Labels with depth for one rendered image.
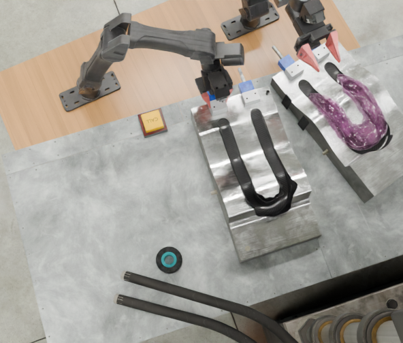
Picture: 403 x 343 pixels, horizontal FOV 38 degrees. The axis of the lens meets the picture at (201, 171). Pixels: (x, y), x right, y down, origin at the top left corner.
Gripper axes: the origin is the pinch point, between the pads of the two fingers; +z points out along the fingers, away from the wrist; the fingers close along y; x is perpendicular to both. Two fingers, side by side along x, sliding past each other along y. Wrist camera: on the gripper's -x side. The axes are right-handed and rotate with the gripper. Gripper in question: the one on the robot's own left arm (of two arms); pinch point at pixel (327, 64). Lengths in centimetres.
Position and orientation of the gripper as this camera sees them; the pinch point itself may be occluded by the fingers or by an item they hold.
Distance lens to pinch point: 163.9
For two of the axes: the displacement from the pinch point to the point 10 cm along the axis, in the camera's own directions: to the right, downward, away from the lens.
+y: 9.0, -4.2, 1.2
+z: 4.3, 8.8, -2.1
